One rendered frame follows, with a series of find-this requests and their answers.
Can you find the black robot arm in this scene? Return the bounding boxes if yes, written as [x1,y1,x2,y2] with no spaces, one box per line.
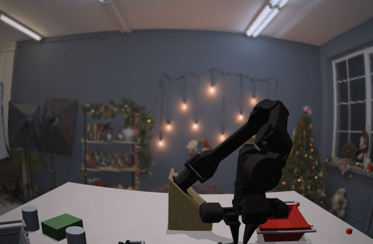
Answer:
[173,99,293,225]

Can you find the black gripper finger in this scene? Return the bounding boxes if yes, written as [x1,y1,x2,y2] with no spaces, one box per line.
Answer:
[223,217,241,244]
[243,224,261,244]

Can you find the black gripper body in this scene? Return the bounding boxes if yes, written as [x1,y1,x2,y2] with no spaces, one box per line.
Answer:
[199,179,289,223]

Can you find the grey cylinder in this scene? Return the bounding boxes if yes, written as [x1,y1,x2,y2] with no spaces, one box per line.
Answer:
[21,206,40,232]
[66,226,87,244]

